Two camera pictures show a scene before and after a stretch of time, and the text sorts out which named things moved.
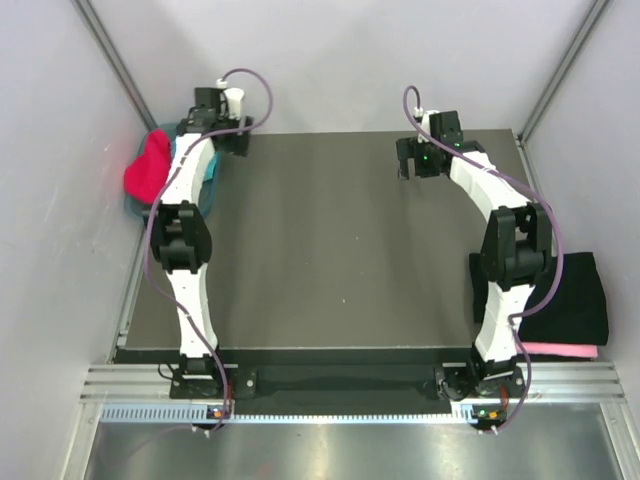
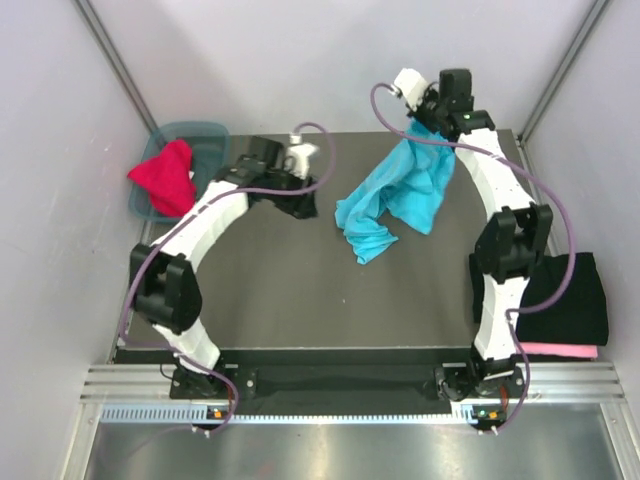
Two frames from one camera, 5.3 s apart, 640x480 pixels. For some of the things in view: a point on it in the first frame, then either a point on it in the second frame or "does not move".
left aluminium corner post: [117, 63] does not move
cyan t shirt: [209, 173] to [412, 184]
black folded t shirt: [574, 315] does not move
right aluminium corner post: [562, 70] does not move
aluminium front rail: [543, 382] does not move
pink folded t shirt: [563, 349] does not move
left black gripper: [238, 145] to [302, 206]
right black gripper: [409, 149] to [428, 95]
